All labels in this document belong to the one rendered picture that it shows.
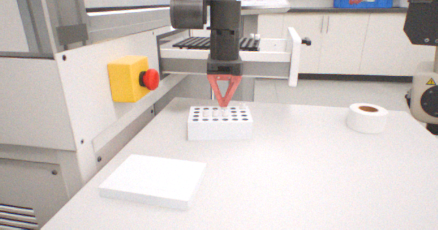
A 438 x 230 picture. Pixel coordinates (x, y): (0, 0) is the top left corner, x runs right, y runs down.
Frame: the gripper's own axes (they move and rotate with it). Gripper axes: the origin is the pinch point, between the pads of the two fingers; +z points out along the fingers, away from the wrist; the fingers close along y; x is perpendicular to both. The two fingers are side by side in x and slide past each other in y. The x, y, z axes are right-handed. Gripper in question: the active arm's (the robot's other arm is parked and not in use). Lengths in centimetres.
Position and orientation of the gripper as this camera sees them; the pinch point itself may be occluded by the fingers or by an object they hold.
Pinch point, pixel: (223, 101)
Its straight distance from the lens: 56.7
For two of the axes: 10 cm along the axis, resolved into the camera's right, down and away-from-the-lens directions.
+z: -0.2, 9.3, 3.6
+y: 0.2, 3.6, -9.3
